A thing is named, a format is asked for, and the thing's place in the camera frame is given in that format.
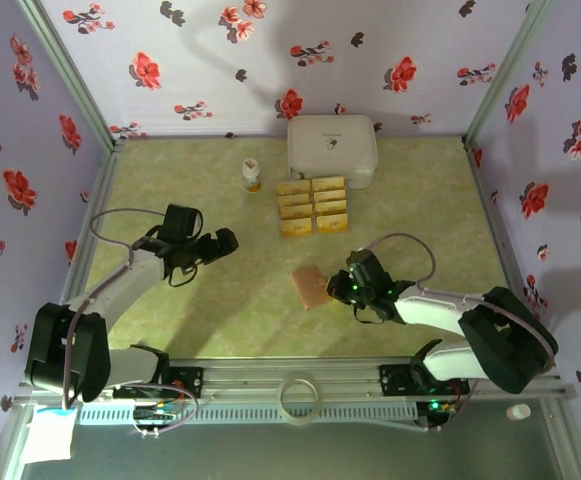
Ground pink leather card holder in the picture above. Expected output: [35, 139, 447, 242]
[290, 266, 332, 311]

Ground white pill bottle yellow label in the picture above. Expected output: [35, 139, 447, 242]
[242, 158, 262, 194]

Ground clear tape roll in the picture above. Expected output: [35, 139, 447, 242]
[279, 372, 324, 428]

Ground white plastic storage case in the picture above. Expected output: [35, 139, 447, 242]
[286, 114, 379, 190]

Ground white paper label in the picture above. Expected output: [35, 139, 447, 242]
[22, 405, 79, 464]

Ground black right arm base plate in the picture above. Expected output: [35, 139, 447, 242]
[378, 363, 471, 399]

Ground aluminium side rail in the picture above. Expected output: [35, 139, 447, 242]
[462, 139, 554, 359]
[49, 144, 126, 361]

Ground circuit board with wires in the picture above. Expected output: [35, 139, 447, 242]
[417, 397, 464, 434]
[132, 384, 201, 439]

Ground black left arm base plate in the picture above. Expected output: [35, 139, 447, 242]
[113, 366, 205, 401]

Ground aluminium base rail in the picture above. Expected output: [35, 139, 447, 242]
[12, 355, 576, 409]

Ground grey slotted cable duct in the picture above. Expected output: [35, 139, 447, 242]
[77, 402, 419, 426]

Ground aluminium frame post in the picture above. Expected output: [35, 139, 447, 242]
[17, 0, 126, 151]
[462, 0, 556, 146]

